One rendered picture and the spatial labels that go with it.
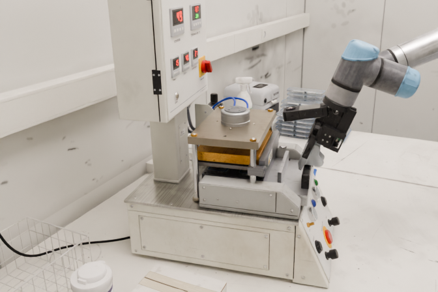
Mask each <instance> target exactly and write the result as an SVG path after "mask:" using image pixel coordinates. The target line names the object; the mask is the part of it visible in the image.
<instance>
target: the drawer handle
mask: <svg viewBox="0 0 438 292"><path fill-rule="evenodd" d="M312 167H313V166H311V165H304V168H303V171H302V179H301V188H303V189H309V185H310V175H311V172H312Z"/></svg>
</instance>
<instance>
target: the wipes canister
mask: <svg viewBox="0 0 438 292"><path fill-rule="evenodd" d="M104 263H105V261H102V260H99V261H92V262H89V263H86V264H84V265H82V266H81V267H80V268H78V269H77V270H75V271H74V272H73V273H72V276H71V277H70V286H71V290H72V292H113V282H112V280H113V275H112V270H111V268H110V267H109V266H108V265H106V264H104Z"/></svg>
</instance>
